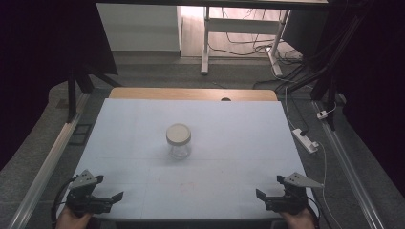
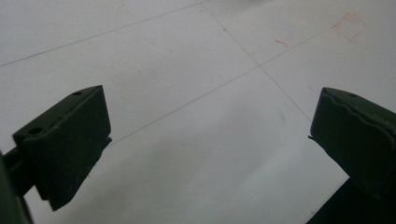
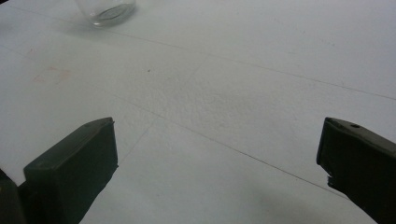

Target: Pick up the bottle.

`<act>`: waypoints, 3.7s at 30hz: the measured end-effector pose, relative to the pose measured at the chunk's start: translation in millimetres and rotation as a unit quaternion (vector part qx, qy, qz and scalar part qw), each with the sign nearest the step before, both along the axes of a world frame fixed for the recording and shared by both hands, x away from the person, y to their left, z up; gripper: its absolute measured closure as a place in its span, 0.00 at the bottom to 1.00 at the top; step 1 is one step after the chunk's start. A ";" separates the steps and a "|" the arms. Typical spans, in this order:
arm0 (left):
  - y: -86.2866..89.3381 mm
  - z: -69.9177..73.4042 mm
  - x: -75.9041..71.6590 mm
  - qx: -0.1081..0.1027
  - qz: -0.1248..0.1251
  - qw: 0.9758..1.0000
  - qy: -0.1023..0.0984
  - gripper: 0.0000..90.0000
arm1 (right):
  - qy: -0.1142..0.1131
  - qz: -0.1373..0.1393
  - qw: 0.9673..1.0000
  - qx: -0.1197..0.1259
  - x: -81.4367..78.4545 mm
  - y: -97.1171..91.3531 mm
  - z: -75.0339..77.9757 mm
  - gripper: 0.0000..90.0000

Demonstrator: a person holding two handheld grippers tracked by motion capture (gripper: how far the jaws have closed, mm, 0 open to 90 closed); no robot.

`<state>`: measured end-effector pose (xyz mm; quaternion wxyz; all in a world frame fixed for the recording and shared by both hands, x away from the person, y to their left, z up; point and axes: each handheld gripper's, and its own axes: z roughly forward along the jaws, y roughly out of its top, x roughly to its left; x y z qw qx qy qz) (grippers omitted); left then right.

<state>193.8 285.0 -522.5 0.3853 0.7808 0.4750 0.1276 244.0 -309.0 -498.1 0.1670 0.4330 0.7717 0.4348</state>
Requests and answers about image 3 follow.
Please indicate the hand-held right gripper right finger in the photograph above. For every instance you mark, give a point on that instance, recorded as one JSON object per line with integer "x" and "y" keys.
{"x": 361, "y": 158}

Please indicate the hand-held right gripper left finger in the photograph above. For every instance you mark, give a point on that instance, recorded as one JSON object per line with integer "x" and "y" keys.
{"x": 68, "y": 174}

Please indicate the clear glass jar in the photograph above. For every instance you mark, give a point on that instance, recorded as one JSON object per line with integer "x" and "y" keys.
{"x": 107, "y": 11}

